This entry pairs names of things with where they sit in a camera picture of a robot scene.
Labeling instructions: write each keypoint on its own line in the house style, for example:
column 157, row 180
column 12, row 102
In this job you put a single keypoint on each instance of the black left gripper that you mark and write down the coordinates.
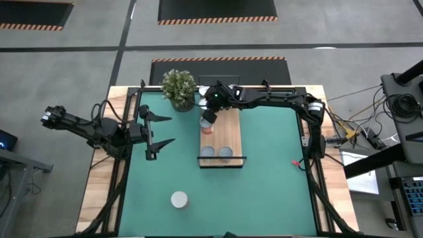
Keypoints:
column 137, row 134

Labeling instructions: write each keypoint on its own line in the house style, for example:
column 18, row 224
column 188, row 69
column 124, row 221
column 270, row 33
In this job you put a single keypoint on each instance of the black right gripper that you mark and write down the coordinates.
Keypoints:
column 219, row 97

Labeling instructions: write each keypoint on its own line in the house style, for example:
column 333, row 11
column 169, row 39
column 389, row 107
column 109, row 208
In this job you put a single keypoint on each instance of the orange and red tin can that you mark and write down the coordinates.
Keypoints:
column 179, row 199
column 205, row 128

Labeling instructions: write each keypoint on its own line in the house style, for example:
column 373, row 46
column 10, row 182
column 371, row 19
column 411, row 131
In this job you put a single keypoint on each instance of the gold sided tin can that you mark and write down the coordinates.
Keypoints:
column 202, row 90

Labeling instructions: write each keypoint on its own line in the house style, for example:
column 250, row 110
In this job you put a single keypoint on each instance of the carrot print tin can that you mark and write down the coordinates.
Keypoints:
column 208, row 152

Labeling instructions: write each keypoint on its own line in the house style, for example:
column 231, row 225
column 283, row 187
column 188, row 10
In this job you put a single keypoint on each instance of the pale sided tin can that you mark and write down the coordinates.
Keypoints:
column 225, row 152

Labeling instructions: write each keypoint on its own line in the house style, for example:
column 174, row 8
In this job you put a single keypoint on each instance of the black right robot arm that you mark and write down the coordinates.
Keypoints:
column 281, row 96

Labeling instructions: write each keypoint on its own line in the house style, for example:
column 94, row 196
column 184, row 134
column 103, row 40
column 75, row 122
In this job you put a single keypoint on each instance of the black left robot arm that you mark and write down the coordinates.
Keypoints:
column 76, row 124

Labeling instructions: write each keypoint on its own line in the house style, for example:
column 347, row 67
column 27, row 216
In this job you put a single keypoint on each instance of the potted artificial plant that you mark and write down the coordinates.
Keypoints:
column 178, row 86

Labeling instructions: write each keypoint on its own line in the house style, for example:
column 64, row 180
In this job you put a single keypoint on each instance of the black table clamp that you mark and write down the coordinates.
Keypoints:
column 265, row 82
column 142, row 84

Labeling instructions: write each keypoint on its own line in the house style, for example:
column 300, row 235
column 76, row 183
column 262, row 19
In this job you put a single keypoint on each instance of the black hazard striped floor mat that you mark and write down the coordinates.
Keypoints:
column 33, row 15
column 257, row 67
column 215, row 10

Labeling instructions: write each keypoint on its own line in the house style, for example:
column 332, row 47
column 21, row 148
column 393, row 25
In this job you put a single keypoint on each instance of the green table mat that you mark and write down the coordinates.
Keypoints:
column 264, row 215

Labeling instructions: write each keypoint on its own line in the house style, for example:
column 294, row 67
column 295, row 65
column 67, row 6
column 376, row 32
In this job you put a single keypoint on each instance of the grey side desk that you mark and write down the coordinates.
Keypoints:
column 20, row 160

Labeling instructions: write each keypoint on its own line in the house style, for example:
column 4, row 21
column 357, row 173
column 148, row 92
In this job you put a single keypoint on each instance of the dark screen with blue light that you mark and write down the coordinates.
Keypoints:
column 8, row 140

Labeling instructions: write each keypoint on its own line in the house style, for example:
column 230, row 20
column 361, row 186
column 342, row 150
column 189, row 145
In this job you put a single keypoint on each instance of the black power adapter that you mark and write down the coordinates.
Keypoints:
column 373, row 139

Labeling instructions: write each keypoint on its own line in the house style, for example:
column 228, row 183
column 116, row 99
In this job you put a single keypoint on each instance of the white paper sheet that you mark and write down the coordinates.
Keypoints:
column 363, row 183

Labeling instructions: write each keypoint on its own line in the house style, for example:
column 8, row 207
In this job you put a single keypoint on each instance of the black diagonal beam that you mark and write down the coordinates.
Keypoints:
column 373, row 162

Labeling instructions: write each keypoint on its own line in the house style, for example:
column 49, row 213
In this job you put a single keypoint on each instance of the black cart pole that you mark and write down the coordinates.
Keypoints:
column 409, row 73

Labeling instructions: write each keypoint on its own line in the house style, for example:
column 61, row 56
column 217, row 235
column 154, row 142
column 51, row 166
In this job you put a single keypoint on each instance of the grey equipment cart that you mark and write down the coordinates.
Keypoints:
column 413, row 153

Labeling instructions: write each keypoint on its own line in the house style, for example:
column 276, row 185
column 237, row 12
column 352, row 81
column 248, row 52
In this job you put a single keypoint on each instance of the black computer mouse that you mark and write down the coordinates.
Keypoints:
column 391, row 223

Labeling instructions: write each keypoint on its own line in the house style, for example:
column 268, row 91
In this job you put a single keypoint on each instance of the backlit keyboard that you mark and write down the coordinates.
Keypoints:
column 414, row 196

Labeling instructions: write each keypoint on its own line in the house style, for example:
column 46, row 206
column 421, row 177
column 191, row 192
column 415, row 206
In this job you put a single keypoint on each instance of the wooden shelf with black frame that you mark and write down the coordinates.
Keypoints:
column 228, row 132

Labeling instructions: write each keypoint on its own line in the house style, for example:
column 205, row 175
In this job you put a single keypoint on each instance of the black metal rig frame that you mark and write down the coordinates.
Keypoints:
column 132, row 93

